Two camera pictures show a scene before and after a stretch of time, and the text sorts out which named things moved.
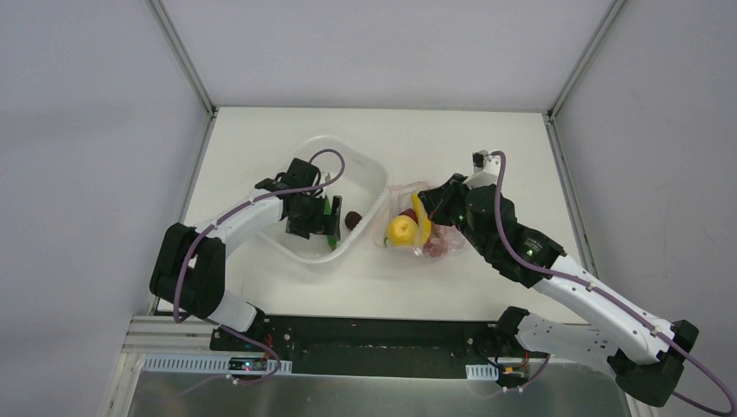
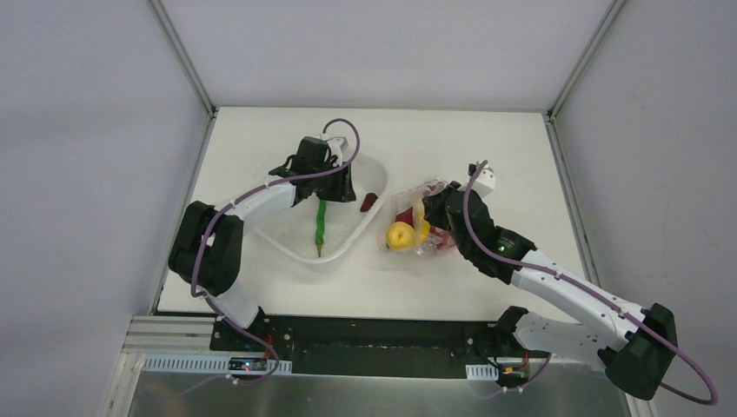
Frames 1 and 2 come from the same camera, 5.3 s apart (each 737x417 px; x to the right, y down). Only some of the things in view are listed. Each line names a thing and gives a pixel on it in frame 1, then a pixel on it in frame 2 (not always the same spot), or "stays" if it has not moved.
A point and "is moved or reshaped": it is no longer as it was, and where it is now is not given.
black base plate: [368, 346] stays
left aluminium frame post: [185, 56] stays
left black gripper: [317, 221] -> [329, 188]
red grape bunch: [435, 247] is moved or reshaped
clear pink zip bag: [406, 224] stays
